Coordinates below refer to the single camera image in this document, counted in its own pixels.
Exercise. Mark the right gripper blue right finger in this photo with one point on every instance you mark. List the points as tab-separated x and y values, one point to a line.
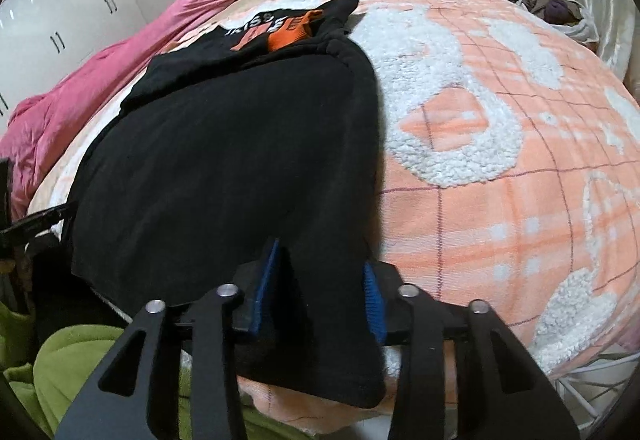
386	316

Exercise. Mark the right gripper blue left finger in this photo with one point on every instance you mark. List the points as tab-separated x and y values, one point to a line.
253	280

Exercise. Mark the black printed t-shirt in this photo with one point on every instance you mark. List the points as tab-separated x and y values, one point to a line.
222	146

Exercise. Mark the bag of dark clothes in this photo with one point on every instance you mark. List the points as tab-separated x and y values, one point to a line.
568	17

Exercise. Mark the pink quilt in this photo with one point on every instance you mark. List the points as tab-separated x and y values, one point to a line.
41	127

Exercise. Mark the green sleeve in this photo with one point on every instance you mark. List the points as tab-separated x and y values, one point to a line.
64	362

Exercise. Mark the orange white plaid blanket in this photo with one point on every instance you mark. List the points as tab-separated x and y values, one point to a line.
511	165

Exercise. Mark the white wardrobe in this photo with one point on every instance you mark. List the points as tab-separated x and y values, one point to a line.
42	41

